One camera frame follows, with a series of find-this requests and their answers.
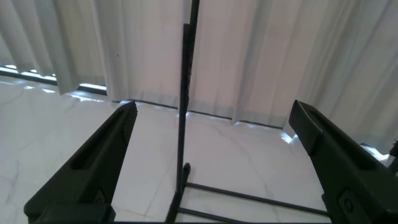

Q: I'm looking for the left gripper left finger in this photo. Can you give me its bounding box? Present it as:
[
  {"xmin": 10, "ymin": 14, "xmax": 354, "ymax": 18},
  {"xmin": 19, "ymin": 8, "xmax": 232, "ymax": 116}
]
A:
[{"xmin": 24, "ymin": 100, "xmax": 138, "ymax": 223}]

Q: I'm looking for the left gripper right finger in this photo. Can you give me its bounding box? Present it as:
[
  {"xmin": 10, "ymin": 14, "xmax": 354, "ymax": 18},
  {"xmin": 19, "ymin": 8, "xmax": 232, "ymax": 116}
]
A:
[{"xmin": 288, "ymin": 99, "xmax": 398, "ymax": 223}]

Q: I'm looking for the black clothes rack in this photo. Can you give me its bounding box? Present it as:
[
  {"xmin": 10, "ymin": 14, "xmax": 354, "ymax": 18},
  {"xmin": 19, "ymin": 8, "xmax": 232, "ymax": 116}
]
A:
[{"xmin": 164, "ymin": 0, "xmax": 331, "ymax": 223}]

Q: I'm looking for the white curtain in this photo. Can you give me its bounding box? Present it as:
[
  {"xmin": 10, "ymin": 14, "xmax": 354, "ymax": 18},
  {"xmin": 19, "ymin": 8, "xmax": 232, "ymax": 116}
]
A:
[{"xmin": 0, "ymin": 0, "xmax": 398, "ymax": 155}]

